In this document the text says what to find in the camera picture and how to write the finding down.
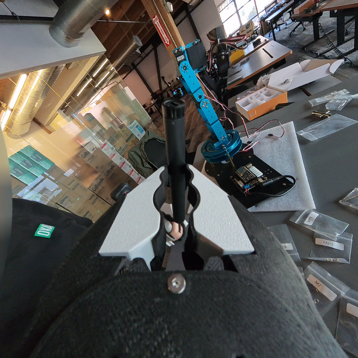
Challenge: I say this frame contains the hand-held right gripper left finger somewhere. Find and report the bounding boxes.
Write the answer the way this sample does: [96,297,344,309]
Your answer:
[98,165,170,271]

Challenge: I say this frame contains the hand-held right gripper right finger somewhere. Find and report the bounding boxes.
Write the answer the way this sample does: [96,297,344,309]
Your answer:
[183,164,255,269]

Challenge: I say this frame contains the black screwdriver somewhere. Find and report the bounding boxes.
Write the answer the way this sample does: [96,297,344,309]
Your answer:
[162,100,189,225]

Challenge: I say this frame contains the dark grey desk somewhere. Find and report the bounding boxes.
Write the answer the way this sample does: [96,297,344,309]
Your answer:
[195,70,358,358]

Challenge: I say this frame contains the white desk with slot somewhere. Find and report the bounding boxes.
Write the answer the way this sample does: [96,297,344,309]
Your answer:
[226,40,293,90]

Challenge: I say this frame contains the wooden edged desk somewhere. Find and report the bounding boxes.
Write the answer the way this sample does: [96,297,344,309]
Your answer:
[290,0,358,58]

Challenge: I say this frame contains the person's left hand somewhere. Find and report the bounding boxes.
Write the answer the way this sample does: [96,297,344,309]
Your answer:
[169,222,184,241]

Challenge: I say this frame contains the stack of cardboard boxes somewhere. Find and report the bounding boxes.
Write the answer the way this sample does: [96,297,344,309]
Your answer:
[8,112,158,223]

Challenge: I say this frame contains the green jacket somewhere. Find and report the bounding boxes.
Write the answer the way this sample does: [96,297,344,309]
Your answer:
[128,130,169,180]

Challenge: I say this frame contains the small circuit board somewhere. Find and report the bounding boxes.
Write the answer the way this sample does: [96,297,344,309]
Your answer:
[230,165,265,191]

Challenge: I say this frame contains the white foam sheet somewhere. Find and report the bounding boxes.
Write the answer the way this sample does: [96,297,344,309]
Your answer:
[197,120,317,213]

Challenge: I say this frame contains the person's black clothing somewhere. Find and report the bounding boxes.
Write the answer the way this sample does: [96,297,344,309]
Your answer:
[0,196,94,358]

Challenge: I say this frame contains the group of clear plastic bags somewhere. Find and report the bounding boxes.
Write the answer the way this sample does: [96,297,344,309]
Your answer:
[268,89,358,358]

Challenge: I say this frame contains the orange box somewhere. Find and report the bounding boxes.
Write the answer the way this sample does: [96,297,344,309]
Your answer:
[235,85,288,121]

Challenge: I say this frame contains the white foam box insert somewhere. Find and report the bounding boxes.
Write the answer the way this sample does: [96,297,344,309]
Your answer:
[237,86,286,110]

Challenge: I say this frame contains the red and white sign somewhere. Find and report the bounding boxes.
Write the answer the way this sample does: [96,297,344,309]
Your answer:
[152,14,172,47]

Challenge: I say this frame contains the wooden pillar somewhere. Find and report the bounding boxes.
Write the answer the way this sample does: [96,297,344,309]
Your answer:
[141,0,202,112]

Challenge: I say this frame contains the white cardboard box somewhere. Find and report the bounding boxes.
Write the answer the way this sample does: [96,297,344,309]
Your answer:
[266,58,345,92]

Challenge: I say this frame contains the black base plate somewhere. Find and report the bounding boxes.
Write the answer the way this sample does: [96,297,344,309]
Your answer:
[204,145,285,209]

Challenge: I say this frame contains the black power cable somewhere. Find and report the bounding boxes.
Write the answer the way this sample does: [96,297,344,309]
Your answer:
[246,175,297,199]

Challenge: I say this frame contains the ribbed metal duct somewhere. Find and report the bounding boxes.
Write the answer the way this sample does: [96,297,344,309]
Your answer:
[5,66,58,139]

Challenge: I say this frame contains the large metal duct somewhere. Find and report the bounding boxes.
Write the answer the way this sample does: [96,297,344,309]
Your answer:
[49,0,121,48]

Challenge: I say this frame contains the coiled black cable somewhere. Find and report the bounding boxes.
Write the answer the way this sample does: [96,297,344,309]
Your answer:
[324,16,351,62]

